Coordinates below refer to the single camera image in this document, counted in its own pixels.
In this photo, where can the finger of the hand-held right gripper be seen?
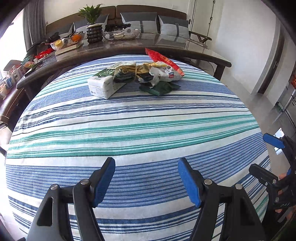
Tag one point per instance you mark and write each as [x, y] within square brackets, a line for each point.
[262, 172]
[272, 140]

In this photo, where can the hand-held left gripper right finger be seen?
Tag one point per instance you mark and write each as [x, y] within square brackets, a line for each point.
[190, 183]

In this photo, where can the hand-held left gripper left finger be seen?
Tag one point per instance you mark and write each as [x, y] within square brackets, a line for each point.
[104, 183]

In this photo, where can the white tissue pack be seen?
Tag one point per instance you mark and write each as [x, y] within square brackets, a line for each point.
[100, 87]

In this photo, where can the dark green wrapper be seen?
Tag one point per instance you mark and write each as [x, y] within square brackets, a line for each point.
[161, 88]

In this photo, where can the green white packet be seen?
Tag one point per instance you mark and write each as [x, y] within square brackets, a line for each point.
[105, 73]

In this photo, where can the yellowish wrapper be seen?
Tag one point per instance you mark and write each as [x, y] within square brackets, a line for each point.
[129, 68]

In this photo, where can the red snack bag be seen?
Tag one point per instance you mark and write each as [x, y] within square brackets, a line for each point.
[159, 59]

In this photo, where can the person's right hand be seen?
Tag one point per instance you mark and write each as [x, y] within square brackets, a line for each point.
[282, 176]

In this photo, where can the striped tablecloth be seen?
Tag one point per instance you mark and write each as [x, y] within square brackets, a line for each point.
[138, 129]

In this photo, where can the dark wooden door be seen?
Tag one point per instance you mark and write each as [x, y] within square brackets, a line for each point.
[271, 67]

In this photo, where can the brown bench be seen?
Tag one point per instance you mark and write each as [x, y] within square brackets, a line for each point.
[11, 104]

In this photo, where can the black phone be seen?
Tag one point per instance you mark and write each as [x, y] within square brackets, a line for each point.
[33, 69]

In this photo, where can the beige book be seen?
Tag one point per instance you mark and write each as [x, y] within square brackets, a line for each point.
[69, 49]

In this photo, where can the dark wooden coffee table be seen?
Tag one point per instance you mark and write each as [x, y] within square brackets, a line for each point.
[173, 44]

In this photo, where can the group of small bottles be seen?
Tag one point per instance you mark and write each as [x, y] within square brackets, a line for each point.
[10, 78]

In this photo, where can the red box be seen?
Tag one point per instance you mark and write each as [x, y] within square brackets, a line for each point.
[45, 52]

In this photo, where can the white door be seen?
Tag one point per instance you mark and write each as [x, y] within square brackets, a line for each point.
[203, 14]

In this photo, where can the glass fruit bowl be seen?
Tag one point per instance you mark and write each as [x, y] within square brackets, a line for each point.
[67, 40]

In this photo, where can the black bubble vase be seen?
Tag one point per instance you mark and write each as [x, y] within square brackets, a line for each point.
[94, 34]

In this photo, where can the tea set tray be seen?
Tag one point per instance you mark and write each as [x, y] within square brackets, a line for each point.
[120, 32]

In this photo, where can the green potted plant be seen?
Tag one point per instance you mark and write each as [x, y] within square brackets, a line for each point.
[91, 12]

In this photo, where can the grey curtain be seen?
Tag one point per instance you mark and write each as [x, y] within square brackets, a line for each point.
[33, 23]

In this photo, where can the brown sofa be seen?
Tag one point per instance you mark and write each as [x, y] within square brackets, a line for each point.
[138, 10]

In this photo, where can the red wall decoration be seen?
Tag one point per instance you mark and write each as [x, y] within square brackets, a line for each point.
[293, 80]

